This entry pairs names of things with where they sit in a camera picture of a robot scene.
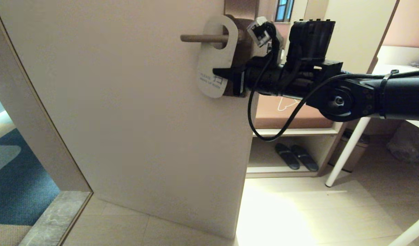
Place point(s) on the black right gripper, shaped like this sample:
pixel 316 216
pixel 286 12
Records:
pixel 264 80

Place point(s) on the grey-blue do-not-disturb door sign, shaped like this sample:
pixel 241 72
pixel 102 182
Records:
pixel 216 65

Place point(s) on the beige wooden door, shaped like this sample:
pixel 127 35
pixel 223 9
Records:
pixel 127 136

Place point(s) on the cream wardrobe shelf unit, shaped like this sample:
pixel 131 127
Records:
pixel 349 13

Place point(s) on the white table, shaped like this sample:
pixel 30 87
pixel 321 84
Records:
pixel 346 150

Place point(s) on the beige trash bin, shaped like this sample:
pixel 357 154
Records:
pixel 353 153

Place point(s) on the white washbasin countertop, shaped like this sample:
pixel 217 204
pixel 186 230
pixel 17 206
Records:
pixel 394 58

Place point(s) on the clear plastic bag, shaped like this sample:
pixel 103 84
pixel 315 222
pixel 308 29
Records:
pixel 407 147

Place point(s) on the grey marble threshold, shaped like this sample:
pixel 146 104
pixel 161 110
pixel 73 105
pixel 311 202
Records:
pixel 55 218

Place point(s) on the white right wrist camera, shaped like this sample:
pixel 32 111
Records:
pixel 259 32

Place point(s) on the tall wall mirror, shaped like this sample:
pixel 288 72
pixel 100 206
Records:
pixel 284 10

